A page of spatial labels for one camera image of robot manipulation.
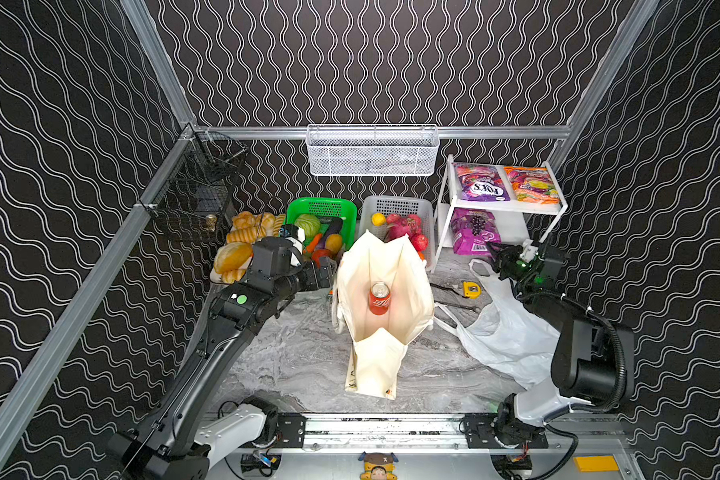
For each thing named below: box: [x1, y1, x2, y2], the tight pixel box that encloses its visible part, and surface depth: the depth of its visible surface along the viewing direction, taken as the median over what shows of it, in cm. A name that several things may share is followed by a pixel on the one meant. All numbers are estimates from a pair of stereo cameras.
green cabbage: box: [294, 214, 321, 238], surface depth 112 cm
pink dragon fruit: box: [386, 214, 423, 241], surface depth 106 cm
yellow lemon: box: [371, 212, 386, 227], surface depth 119 cm
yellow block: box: [573, 455, 620, 473], surface depth 72 cm
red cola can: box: [369, 281, 391, 316], surface depth 90 cm
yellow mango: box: [325, 233, 343, 255], surface depth 109 cm
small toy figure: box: [359, 451, 399, 480], surface depth 70 cm
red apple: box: [410, 234, 428, 252], surface depth 105 cm
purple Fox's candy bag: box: [453, 163, 511, 202], surface depth 82 cm
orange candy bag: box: [504, 167, 560, 205], surface depth 81 cm
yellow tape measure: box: [463, 281, 481, 300], surface depth 101 cm
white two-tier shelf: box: [432, 154, 568, 273], surface depth 81 cm
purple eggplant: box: [320, 216, 343, 241], surface depth 119 cm
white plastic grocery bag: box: [435, 259, 560, 390], surface depth 89 cm
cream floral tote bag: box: [331, 230, 434, 400], surface depth 80 cm
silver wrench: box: [434, 294, 493, 311], surface depth 101 cm
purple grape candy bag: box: [451, 207, 502, 256], surface depth 91 cm
